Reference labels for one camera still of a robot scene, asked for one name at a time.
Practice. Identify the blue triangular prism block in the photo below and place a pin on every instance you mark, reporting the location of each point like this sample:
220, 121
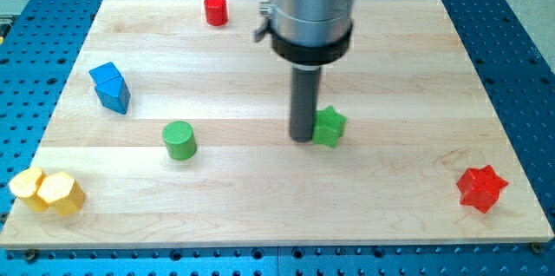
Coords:
114, 94

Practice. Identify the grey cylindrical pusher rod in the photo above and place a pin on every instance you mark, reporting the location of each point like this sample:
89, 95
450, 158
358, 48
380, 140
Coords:
304, 93

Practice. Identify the green star block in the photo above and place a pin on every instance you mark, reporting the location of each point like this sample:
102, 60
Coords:
329, 127

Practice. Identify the green cylinder block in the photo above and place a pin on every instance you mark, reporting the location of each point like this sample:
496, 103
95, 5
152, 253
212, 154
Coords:
180, 140

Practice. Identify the blue cube block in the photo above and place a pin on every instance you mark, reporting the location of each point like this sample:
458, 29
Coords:
104, 73

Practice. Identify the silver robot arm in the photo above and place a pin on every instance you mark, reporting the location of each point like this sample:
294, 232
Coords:
307, 33

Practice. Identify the light wooden board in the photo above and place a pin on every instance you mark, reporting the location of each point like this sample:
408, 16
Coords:
418, 117

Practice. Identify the red star block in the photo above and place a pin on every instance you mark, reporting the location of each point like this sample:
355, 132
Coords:
480, 188

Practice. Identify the red cylinder block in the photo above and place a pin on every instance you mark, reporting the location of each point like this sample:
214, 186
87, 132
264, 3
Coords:
216, 12

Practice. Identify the yellow hexagon block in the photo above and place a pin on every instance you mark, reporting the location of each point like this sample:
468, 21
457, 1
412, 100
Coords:
63, 193

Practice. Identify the yellow cylinder block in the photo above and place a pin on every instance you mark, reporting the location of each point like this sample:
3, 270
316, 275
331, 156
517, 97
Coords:
25, 186

